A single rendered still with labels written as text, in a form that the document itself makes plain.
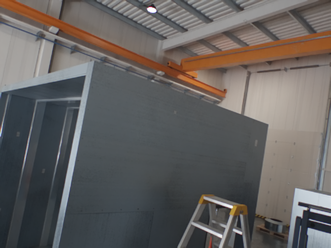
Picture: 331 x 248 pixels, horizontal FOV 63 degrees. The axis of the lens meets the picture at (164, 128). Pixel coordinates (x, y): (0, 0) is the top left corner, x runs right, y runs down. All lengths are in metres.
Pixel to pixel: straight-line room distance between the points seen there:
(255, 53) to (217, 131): 8.48
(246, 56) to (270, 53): 0.99
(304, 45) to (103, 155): 9.14
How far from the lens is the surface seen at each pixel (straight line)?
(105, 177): 2.13
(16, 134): 5.43
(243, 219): 2.32
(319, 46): 10.26
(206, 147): 2.84
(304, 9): 11.35
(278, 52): 10.81
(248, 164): 3.54
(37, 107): 5.45
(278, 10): 9.94
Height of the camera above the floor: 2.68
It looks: 4 degrees up
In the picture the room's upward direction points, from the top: 10 degrees clockwise
